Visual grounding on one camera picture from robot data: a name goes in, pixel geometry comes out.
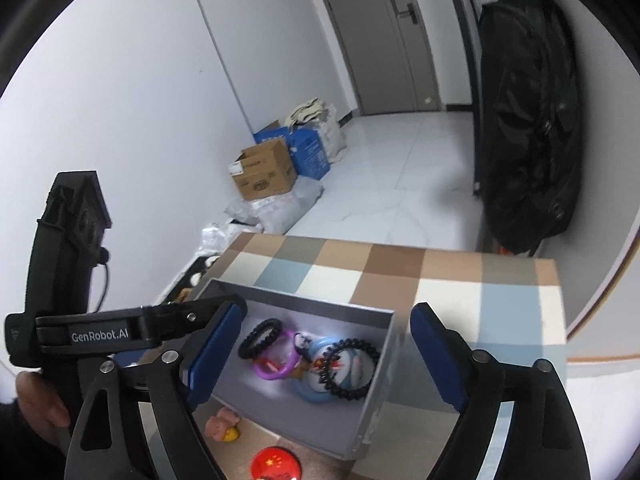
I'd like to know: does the person's left hand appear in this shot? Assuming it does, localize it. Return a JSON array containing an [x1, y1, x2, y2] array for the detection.
[[15, 372, 70, 446]]

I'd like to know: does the white China round badge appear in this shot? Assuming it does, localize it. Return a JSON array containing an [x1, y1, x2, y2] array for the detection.
[[305, 344, 375, 393]]

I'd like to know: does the black hanging bag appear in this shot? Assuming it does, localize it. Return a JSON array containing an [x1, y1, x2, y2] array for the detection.
[[478, 0, 584, 254]]

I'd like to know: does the checkered table cloth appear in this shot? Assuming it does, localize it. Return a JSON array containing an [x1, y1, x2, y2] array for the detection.
[[198, 234, 566, 479]]

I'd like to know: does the blue cardboard box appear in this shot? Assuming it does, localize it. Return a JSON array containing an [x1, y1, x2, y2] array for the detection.
[[253, 122, 330, 181]]

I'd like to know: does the purple plastic bracelet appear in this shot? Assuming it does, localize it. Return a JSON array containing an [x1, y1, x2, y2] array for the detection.
[[252, 328, 302, 382]]

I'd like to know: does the white sack with cloth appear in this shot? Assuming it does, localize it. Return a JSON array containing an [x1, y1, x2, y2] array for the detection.
[[284, 98, 347, 164]]

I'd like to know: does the brown cardboard box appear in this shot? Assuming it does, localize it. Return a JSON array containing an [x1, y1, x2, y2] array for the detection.
[[228, 138, 297, 200]]

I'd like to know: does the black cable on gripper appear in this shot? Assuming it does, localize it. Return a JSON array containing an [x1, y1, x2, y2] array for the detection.
[[92, 246, 112, 313]]

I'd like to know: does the grey brown door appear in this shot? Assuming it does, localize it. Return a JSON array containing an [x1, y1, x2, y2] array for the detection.
[[323, 0, 442, 115]]

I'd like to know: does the black bead bracelet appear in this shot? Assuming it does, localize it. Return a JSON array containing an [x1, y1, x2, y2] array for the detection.
[[321, 337, 382, 402]]

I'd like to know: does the red China round badge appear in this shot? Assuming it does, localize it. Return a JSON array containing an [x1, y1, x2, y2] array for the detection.
[[250, 446, 303, 480]]

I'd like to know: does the pink pig toy figure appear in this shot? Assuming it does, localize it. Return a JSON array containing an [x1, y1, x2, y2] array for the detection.
[[205, 406, 241, 443]]

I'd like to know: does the light blue plastic bracelet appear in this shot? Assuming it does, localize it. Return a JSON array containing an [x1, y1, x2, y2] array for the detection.
[[290, 336, 377, 406]]

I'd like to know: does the black coil hair tie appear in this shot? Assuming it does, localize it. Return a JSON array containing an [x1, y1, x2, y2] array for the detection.
[[236, 317, 284, 360]]

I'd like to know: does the clear plastic wrapping pile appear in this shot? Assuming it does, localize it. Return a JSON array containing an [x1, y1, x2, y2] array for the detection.
[[195, 177, 323, 257]]

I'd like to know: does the grey cardboard phone box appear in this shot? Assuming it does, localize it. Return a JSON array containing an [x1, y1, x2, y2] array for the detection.
[[195, 278, 400, 460]]

